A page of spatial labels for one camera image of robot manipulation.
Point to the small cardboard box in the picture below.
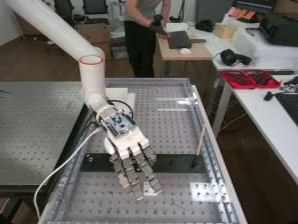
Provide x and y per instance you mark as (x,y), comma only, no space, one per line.
(224,31)

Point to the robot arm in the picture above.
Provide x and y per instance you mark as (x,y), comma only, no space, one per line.
(54,26)

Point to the black keyboard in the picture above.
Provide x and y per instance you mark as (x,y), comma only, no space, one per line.
(289,106)

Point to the person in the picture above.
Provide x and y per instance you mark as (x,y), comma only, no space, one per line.
(140,43)

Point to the red tray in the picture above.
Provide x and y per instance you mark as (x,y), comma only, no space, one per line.
(238,80)
(266,78)

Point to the white desk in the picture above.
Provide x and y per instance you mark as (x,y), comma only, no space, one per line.
(271,56)
(271,126)

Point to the small white box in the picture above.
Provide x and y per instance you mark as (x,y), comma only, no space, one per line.
(122,94)

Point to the black plate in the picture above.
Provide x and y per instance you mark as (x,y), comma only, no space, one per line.
(178,163)

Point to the black mouse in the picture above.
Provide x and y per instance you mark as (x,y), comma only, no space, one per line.
(270,96)

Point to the wooden desk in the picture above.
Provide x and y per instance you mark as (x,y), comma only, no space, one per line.
(198,53)

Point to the black headphones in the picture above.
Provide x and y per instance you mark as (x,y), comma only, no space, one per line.
(231,57)

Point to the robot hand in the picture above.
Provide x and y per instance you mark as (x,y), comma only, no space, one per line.
(129,146)

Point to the black bag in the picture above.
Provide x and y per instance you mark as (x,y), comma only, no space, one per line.
(280,30)

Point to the clear box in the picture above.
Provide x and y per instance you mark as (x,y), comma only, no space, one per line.
(178,100)

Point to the thin stick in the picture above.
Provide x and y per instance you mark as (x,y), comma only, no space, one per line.
(202,138)

